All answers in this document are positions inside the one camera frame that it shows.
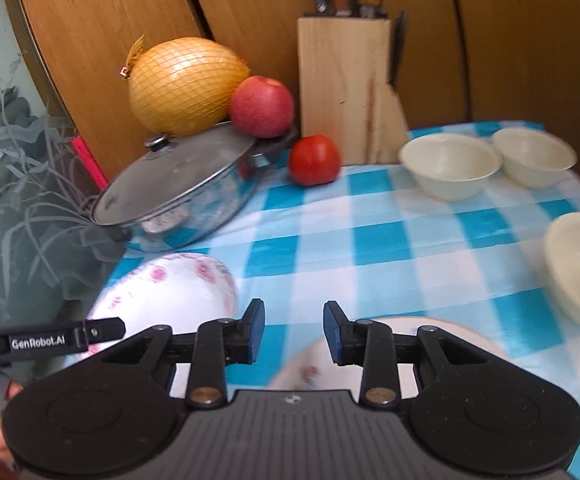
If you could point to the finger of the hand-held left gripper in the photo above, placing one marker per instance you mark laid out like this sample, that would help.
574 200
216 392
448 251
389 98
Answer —
105 330

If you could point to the wooden knife block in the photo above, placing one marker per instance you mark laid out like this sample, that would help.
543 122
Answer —
342 90

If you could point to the red tomato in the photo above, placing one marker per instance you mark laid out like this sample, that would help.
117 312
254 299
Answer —
315 160

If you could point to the pink flat board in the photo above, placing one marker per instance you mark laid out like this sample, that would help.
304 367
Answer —
89 162

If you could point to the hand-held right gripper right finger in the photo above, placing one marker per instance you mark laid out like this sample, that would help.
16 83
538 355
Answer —
332 335

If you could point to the red apple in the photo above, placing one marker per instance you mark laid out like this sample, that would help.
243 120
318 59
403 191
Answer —
261 107

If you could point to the etched glass panel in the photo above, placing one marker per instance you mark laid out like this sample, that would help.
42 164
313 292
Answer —
14 170

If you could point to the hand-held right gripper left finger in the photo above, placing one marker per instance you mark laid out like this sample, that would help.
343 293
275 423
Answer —
256 332

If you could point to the floral white plate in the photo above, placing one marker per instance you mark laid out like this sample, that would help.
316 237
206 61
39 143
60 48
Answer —
420 324
179 295

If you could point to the glass pan lid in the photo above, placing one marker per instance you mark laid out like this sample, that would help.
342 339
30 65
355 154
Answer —
169 175

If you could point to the blue white checked tablecloth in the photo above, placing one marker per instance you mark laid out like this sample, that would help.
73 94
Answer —
320 240

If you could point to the steel pan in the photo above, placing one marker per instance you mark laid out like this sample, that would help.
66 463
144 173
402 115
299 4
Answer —
204 210

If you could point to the pomelo in yellow net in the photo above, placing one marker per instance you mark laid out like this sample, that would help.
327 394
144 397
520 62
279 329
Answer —
179 85

